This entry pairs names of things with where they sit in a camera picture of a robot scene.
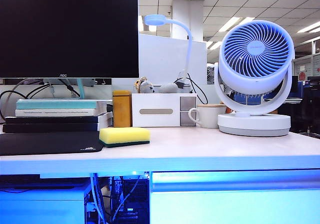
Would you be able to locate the white background fan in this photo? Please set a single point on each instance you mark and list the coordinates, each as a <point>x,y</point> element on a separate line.
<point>211,74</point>

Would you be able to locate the small brown white plush toy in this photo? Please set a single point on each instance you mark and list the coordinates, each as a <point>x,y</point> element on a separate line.
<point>145,86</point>

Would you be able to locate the grey stone shaped plush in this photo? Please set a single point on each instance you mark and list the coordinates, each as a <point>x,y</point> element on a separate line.
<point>167,88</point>

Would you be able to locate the round wooden mug lid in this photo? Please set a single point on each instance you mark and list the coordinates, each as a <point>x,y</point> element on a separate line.
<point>212,106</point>

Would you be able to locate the red wall poster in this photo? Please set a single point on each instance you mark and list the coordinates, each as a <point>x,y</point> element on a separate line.
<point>302,75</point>

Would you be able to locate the black flat box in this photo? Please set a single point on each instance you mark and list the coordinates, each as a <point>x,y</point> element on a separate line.
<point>20,178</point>

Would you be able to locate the amber yellow rectangular tin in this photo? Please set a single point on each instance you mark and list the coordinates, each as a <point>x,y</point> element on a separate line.
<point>122,111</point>

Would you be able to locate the white round desk fan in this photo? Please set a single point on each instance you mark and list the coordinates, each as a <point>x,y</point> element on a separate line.
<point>253,124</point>

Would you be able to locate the yellow sponge with green pad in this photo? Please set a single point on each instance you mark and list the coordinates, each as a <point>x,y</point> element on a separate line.
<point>123,134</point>

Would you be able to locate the grey desk divider panel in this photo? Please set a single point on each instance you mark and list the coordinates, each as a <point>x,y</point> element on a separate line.
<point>212,93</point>

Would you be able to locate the white desk drawer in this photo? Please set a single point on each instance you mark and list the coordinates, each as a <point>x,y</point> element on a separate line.
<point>225,204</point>

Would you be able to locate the white covered book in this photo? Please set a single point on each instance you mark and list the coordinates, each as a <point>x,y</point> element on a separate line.
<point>50,112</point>

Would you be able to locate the white cabinet unit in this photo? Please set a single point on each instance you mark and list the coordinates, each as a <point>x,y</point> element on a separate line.
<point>42,206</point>

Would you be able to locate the white ceramic mug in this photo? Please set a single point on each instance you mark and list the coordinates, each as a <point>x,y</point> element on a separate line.
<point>210,118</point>

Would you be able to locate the black AOC computer monitor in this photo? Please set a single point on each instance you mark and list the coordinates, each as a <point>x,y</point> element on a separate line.
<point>67,34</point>

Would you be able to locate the black office chair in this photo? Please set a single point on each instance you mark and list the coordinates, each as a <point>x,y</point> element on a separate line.
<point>310,104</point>

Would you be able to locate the teal covered book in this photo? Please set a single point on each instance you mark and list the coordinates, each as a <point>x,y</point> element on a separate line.
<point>55,104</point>

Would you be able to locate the black mouse pad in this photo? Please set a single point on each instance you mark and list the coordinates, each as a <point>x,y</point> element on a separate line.
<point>45,143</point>

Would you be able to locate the black computer tower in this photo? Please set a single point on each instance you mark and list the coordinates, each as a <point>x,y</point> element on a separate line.
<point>135,196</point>

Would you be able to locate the white gooseneck desk lamp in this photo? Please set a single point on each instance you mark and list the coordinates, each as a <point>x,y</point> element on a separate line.
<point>155,20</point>

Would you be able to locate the white tissue box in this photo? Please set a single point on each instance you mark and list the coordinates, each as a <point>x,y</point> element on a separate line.
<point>155,101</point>

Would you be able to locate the white partition board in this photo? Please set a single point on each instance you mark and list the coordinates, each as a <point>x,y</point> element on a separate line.
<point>162,57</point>

